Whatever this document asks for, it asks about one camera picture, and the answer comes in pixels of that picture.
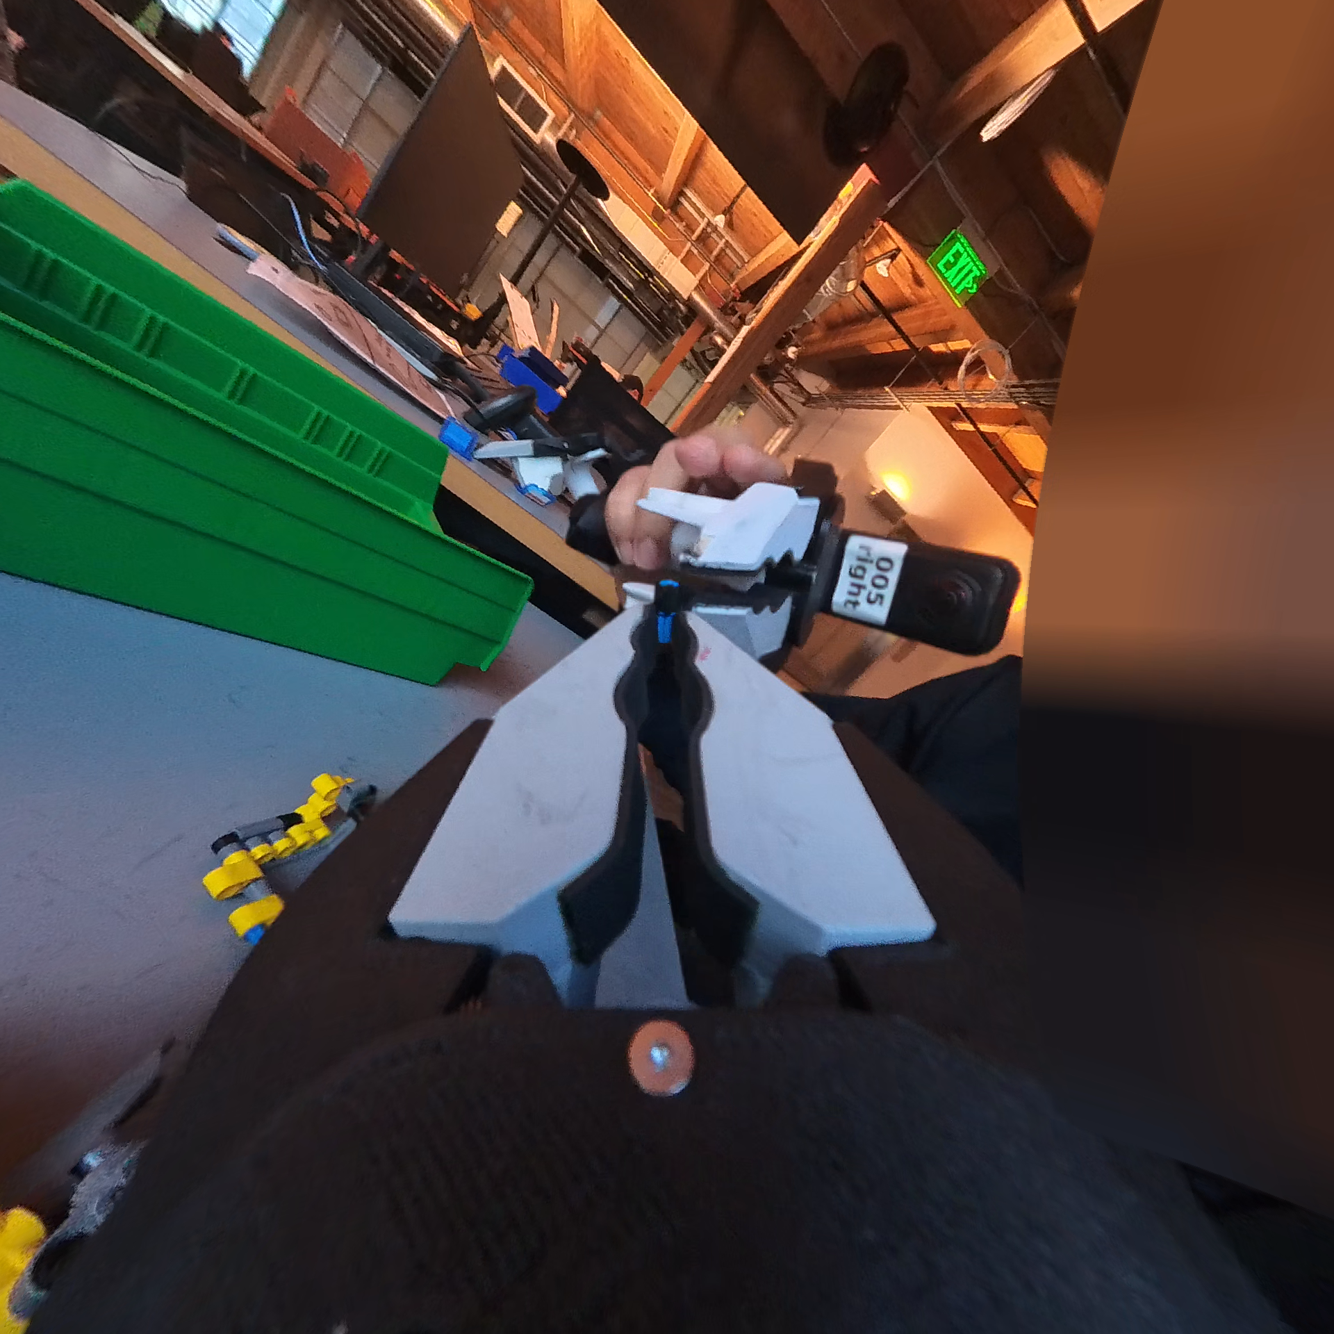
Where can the black handheld scanner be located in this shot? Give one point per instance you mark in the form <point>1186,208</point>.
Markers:
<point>503,408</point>

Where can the white gripper parts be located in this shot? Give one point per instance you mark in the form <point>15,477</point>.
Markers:
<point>553,474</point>

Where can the yellow toy piece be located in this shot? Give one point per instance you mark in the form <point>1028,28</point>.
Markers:
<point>16,1256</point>

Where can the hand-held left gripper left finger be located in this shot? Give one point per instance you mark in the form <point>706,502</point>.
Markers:
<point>501,833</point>

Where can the black wall fan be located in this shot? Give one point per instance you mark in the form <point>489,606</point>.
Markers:
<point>867,99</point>

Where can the person's right hand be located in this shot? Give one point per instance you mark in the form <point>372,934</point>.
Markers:
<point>636,509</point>

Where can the black pin with blue bands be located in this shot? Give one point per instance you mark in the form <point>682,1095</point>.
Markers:
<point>668,608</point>

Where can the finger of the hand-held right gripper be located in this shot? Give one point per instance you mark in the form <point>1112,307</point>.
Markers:
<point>735,629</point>

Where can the printed paper sheet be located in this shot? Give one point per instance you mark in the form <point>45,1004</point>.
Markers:
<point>344,316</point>

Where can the small blue box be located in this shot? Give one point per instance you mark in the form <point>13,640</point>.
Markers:
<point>457,433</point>

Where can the person's dark trouser leg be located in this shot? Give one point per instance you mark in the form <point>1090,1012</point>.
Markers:
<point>938,750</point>

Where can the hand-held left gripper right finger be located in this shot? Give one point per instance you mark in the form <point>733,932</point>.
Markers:
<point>802,833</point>

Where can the black keyboard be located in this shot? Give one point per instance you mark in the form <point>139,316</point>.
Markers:
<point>402,311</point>

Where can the green plastic bin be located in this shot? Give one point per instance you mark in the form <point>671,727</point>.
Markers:
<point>261,541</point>
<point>156,311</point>

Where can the green exit sign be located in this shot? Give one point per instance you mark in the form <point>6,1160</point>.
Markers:
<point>959,265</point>

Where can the black floor lamp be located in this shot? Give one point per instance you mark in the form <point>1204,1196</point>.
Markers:
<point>579,166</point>

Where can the grey desk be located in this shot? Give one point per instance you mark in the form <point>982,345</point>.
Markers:
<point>124,750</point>

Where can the glowing wall lamp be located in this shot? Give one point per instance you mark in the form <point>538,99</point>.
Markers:
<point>894,486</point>

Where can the black monitor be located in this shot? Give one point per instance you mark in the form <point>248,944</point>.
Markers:
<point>443,166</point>

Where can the yellow and grey toy assembly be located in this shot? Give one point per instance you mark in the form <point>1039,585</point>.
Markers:
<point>273,838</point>

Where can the blue storage box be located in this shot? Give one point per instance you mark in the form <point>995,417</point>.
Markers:
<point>531,373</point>

